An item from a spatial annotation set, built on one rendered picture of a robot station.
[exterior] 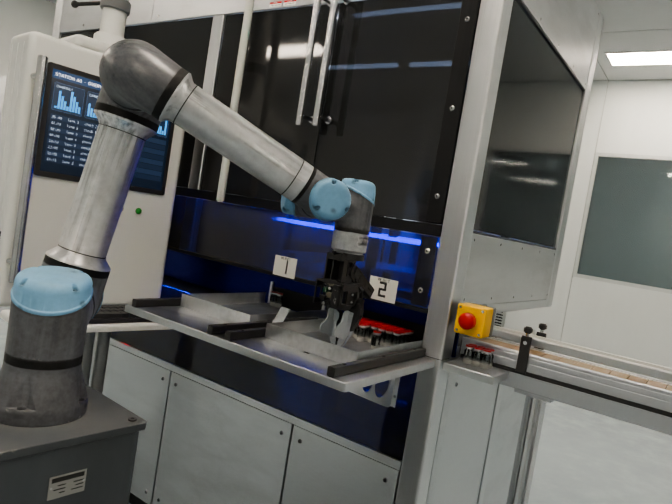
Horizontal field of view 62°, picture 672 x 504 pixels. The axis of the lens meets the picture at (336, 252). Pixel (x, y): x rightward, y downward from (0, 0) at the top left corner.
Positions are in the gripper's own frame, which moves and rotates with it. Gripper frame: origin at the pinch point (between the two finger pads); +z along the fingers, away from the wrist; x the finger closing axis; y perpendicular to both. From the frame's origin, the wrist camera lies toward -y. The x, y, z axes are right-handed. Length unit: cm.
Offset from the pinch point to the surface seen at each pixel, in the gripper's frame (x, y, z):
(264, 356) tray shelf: -9.7, 12.5, 4.1
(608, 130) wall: -48, -488, -154
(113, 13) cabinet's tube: -95, 4, -77
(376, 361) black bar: 8.1, -3.1, 2.0
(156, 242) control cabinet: -87, -16, -10
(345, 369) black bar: 8.1, 8.8, 2.2
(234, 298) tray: -54, -22, 2
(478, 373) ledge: 22.2, -27.5, 3.9
